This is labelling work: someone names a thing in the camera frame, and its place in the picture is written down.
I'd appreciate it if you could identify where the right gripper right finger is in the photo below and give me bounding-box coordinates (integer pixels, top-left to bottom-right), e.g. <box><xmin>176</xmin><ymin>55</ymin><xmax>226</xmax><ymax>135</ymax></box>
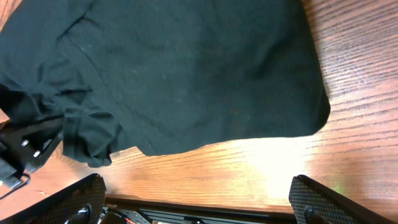
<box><xmin>289</xmin><ymin>175</ymin><xmax>395</xmax><ymax>224</ymax></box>

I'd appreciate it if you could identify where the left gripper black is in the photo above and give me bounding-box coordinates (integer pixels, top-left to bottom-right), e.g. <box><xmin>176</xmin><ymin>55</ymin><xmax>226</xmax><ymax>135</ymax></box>
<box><xmin>1</xmin><ymin>118</ymin><xmax>63</xmax><ymax>189</ymax></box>

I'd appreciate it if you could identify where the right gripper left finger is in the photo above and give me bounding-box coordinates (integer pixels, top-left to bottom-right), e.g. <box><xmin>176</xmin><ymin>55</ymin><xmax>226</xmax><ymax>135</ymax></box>
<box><xmin>1</xmin><ymin>174</ymin><xmax>106</xmax><ymax>224</ymax></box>

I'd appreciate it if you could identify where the black t-shirt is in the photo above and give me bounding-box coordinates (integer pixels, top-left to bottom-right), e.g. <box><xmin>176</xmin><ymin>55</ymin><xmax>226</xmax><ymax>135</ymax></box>
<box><xmin>1</xmin><ymin>0</ymin><xmax>330</xmax><ymax>167</ymax></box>

